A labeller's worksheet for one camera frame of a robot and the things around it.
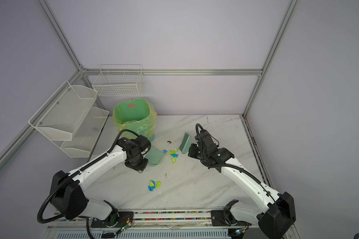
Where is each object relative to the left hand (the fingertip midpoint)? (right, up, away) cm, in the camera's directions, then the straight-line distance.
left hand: (138, 169), depth 79 cm
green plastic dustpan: (+6, +4, +13) cm, 15 cm away
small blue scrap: (+12, +7, +19) cm, 24 cm away
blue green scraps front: (+6, -11, +5) cm, 13 cm away
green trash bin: (-8, +32, +22) cm, 40 cm away
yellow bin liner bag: (-8, +32, +24) cm, 40 cm away
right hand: (+27, +11, -2) cm, 29 cm away
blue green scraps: (+17, +5, +19) cm, 26 cm away
